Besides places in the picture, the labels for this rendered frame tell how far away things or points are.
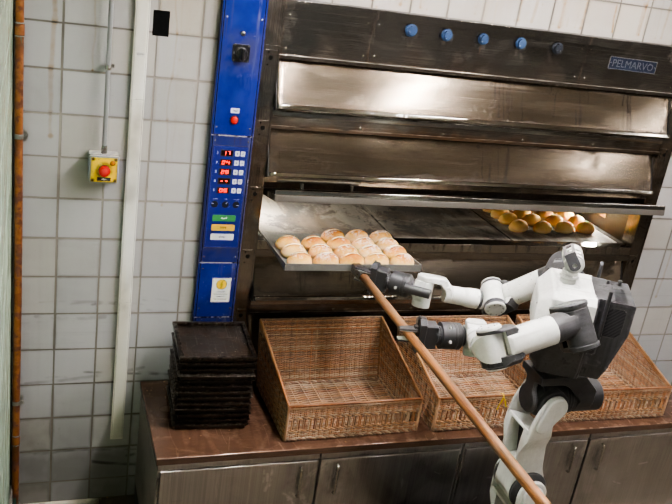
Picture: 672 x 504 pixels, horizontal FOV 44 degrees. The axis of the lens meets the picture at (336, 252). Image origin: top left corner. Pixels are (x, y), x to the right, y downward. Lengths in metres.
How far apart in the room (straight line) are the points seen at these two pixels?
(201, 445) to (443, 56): 1.73
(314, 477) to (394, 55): 1.62
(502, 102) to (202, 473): 1.86
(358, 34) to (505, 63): 0.64
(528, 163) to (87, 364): 1.99
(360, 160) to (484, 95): 0.57
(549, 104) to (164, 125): 1.59
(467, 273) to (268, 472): 1.26
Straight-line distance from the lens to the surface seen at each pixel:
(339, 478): 3.28
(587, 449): 3.79
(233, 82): 3.05
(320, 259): 3.09
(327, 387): 3.51
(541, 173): 3.69
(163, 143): 3.09
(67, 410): 3.52
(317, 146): 3.24
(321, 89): 3.18
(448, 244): 3.60
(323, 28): 3.15
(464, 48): 3.39
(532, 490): 2.13
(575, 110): 3.70
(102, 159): 3.01
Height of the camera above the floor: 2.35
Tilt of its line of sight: 21 degrees down
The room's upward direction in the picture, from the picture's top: 9 degrees clockwise
